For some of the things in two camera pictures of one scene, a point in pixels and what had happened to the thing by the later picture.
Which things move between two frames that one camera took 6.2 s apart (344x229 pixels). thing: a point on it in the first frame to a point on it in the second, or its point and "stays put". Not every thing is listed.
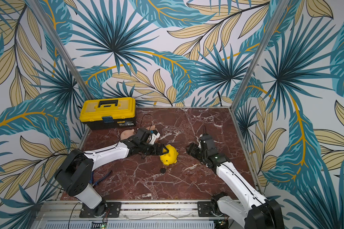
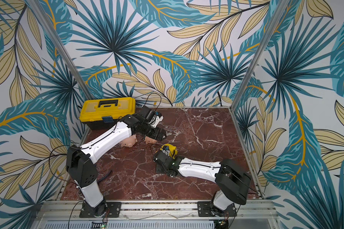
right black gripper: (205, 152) to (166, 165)
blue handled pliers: (94, 183) stays put
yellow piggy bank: (170, 157) stays put
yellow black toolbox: (107, 112) stays put
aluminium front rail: (142, 210) stays put
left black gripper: (155, 151) to (155, 136)
